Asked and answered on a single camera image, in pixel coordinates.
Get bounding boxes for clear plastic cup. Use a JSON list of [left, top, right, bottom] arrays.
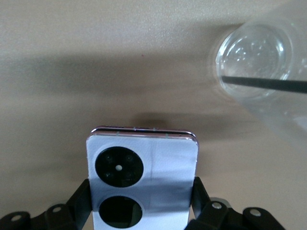
[[207, 18, 307, 147]]

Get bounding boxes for lilac folding phone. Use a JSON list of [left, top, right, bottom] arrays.
[[85, 125, 200, 230]]

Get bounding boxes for black drinking straw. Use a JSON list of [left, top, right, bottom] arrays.
[[221, 75, 307, 94]]

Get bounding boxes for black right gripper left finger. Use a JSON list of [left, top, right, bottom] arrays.
[[0, 178, 93, 230]]

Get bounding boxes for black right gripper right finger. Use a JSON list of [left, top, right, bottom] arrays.
[[187, 176, 286, 230]]

